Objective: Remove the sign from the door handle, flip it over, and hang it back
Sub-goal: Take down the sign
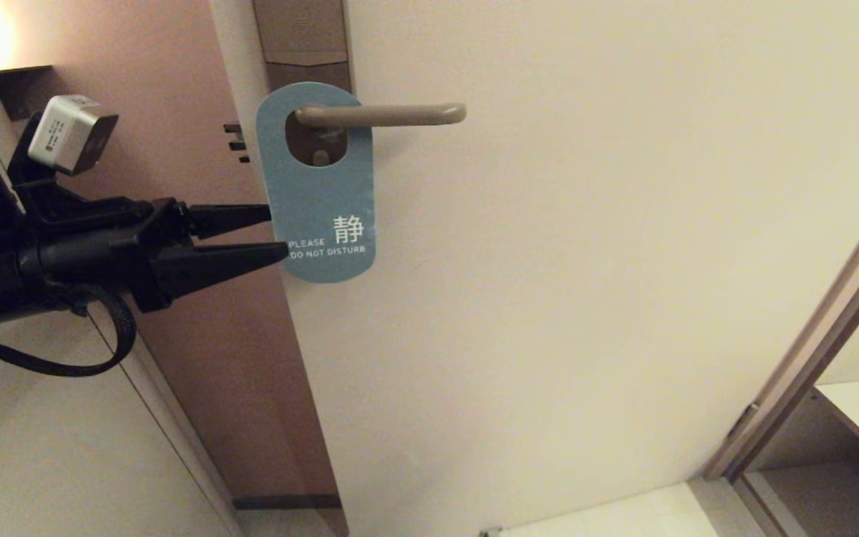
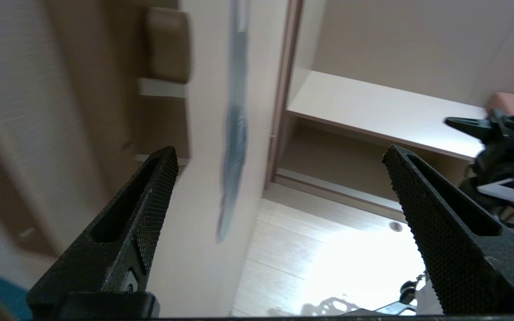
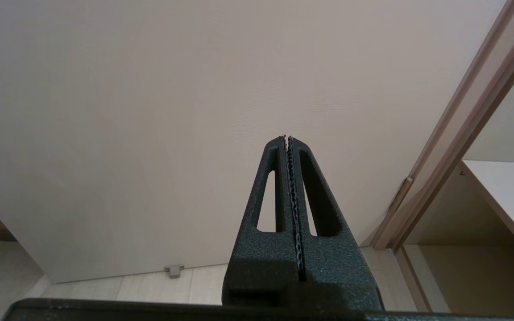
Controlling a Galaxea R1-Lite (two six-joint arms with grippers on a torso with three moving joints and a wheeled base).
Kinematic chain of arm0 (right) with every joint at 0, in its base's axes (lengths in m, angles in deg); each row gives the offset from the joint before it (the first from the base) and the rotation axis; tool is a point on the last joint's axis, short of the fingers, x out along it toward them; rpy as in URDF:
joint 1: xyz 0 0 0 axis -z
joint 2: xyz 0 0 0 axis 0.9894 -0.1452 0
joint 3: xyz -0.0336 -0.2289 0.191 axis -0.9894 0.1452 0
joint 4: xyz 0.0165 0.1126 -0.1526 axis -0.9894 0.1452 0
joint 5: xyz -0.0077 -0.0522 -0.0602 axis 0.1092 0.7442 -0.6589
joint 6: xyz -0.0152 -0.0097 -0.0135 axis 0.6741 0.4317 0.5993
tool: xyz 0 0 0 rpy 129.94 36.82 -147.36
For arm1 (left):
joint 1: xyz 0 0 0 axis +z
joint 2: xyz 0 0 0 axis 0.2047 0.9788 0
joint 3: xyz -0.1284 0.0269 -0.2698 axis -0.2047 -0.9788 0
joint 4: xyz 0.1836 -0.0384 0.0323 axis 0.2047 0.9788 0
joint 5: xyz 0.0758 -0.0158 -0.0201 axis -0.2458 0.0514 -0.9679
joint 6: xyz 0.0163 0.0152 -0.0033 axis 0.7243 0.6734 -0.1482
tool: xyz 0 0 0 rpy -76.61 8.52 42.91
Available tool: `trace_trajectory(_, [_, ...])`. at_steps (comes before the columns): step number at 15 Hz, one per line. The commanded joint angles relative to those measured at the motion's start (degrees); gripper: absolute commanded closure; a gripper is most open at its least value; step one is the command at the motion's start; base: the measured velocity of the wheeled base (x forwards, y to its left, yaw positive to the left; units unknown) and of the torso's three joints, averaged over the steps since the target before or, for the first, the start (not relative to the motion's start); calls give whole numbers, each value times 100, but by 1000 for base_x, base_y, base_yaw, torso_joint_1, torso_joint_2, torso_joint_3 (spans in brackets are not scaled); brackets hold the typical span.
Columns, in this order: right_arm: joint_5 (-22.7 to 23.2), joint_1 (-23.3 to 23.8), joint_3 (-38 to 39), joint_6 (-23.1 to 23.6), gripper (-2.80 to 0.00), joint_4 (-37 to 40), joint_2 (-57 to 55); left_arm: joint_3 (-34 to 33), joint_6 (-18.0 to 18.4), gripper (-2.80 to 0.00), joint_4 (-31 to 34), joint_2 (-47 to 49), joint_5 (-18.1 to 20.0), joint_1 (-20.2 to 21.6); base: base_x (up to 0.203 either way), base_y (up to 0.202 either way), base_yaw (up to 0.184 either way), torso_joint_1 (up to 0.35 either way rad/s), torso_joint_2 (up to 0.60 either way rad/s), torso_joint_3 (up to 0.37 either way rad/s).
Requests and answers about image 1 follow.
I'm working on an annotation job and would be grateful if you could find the blue and white door hanger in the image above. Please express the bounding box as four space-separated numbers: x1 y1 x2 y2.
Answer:
255 82 377 285

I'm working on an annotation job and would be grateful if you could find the brown door lock plate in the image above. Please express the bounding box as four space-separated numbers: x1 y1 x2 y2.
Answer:
253 0 356 169

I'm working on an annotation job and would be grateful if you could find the cream room door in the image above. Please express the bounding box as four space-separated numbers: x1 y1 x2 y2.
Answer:
210 0 859 537

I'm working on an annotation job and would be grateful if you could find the beige closet panel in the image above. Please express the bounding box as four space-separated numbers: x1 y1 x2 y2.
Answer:
0 22 244 537

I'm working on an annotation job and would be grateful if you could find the dark brown baseboard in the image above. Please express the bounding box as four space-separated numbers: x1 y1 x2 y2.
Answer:
232 494 342 512

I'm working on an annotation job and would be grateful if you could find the braided left arm cable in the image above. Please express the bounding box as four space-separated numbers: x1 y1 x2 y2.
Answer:
0 283 138 378

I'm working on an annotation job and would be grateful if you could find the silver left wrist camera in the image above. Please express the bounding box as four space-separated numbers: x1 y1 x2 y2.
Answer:
28 95 119 177

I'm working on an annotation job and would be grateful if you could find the dark wall lamp bracket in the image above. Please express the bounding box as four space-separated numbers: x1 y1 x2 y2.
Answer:
0 65 54 122

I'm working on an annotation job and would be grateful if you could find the beige lever door handle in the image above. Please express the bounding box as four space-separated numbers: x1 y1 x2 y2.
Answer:
294 103 468 166

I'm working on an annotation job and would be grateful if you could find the metal frame hinge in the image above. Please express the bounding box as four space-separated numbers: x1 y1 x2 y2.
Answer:
728 403 761 442

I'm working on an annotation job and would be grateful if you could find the brown wardrobe door frame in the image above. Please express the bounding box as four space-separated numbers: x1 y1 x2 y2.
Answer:
702 168 859 482

